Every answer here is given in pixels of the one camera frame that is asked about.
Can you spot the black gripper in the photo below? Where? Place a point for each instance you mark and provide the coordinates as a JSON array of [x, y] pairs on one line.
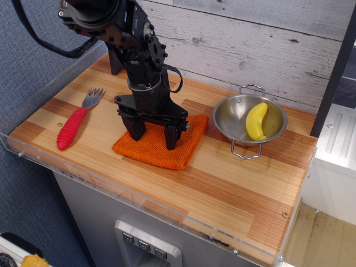
[[152, 104]]

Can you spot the black vertical post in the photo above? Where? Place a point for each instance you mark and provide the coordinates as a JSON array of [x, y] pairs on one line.
[[116, 57], [335, 77]]

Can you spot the grey toy fridge cabinet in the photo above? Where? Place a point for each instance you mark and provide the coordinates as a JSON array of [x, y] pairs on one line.
[[95, 214]]

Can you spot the black vertical post right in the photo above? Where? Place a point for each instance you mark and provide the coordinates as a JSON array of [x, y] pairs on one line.
[[335, 77]]

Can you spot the white toy sink unit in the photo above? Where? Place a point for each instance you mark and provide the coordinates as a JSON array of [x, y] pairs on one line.
[[329, 186]]

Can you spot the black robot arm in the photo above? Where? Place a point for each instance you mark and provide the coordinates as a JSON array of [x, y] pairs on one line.
[[132, 45]]

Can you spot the clear acrylic guard rail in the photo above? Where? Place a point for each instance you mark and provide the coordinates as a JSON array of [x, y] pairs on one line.
[[240, 204]]

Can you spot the fork with red handle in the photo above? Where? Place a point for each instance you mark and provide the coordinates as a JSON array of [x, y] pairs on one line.
[[69, 130]]

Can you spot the black vertical post left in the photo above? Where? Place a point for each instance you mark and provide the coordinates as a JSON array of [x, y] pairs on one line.
[[116, 57]]

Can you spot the yellow toy banana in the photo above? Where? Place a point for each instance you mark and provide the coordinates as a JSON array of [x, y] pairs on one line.
[[254, 122]]

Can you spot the steel bowl with handles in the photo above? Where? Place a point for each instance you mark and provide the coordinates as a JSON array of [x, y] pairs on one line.
[[229, 117]]

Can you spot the silver dispenser panel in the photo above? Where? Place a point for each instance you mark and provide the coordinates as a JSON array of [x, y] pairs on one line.
[[140, 248]]

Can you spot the yellow object bottom left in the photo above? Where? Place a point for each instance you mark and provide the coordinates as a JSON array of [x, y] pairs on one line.
[[34, 261]]

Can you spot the orange cloth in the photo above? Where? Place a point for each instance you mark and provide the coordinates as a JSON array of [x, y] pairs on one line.
[[151, 148]]

